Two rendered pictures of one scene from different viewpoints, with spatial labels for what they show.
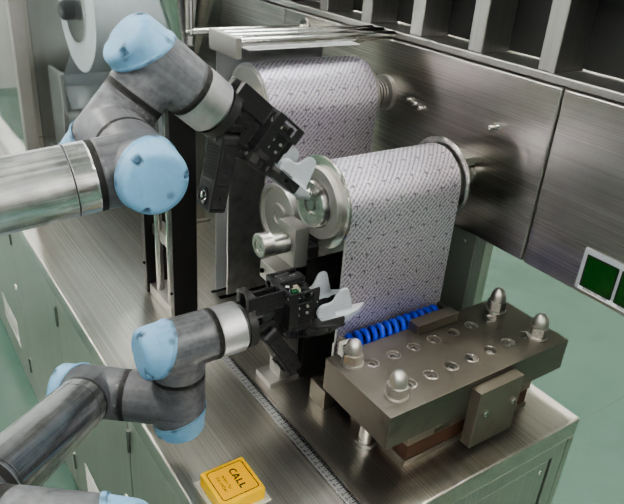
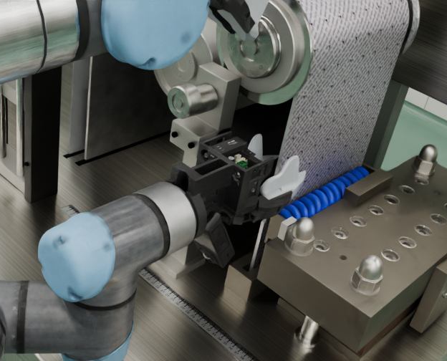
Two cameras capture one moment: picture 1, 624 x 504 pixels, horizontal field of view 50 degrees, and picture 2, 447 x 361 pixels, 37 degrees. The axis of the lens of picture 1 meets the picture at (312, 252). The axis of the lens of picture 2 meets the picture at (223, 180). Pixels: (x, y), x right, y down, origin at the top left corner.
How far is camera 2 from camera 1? 0.34 m
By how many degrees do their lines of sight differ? 16
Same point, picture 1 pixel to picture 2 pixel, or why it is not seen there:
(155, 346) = (86, 256)
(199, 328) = (138, 224)
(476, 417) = (437, 299)
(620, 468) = not seen: hidden behind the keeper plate
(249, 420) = (163, 324)
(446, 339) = (388, 209)
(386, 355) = (332, 234)
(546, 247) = not seen: outside the picture
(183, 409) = (112, 332)
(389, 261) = (331, 119)
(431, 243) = (369, 94)
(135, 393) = (43, 316)
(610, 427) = not seen: hidden behind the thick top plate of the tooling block
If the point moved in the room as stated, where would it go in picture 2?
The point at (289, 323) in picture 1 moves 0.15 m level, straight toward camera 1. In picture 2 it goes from (237, 206) to (274, 302)
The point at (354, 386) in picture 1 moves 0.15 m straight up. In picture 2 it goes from (311, 278) to (345, 175)
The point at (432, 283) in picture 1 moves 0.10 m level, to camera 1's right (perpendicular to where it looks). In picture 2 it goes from (361, 142) to (420, 145)
